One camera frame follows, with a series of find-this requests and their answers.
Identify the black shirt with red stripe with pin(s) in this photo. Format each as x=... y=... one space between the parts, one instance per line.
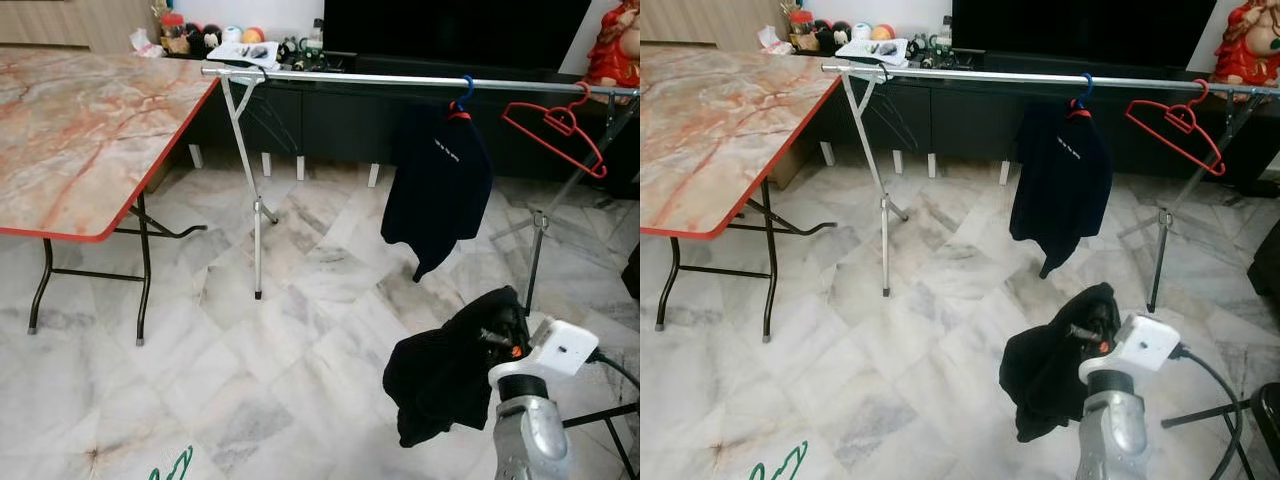
x=1050 y=380
x=440 y=380

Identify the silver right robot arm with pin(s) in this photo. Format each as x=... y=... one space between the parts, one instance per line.
x=530 y=440
x=1110 y=440

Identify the red plastic hanger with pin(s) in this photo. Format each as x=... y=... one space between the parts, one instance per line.
x=1180 y=120
x=560 y=120

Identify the blue plastic hanger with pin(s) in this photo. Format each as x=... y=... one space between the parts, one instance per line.
x=468 y=85
x=1088 y=85

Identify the navy blue shirt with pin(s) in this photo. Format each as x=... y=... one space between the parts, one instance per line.
x=1060 y=180
x=440 y=180

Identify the black TV console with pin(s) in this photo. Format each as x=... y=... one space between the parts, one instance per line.
x=960 y=120
x=340 y=125

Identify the silver metal clothes rack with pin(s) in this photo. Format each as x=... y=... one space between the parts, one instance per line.
x=350 y=78
x=980 y=76

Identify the marble pattern folding table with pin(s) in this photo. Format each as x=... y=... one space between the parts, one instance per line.
x=90 y=130
x=720 y=130

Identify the black television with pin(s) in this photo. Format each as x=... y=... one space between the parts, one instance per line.
x=450 y=30
x=1080 y=30

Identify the red fortune god statue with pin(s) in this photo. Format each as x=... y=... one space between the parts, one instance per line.
x=1245 y=50
x=615 y=50

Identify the brown cardboard box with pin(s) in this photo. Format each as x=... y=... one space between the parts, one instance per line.
x=788 y=168
x=160 y=176

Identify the white green mug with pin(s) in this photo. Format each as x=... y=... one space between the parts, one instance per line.
x=312 y=45
x=938 y=42

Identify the stack of white papers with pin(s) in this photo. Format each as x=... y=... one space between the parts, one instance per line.
x=868 y=52
x=240 y=55

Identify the orange round plush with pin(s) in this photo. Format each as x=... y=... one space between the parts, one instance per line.
x=254 y=35
x=882 y=32

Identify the light wooden sideboard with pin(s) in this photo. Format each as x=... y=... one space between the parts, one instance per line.
x=70 y=25
x=710 y=22

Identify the white blue round plush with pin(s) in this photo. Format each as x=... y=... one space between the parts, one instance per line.
x=861 y=32
x=232 y=35

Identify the black mickey round plush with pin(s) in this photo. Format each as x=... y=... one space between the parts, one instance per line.
x=841 y=33
x=212 y=36

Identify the pink tissue pack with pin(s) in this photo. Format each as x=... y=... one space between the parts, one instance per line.
x=148 y=45
x=775 y=42

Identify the red black round plush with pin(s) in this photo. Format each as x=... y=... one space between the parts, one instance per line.
x=825 y=33
x=197 y=36

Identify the jar with red lid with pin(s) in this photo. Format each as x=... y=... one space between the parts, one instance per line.
x=175 y=35
x=802 y=32

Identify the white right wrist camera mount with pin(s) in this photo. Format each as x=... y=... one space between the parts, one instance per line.
x=1145 y=345
x=555 y=350

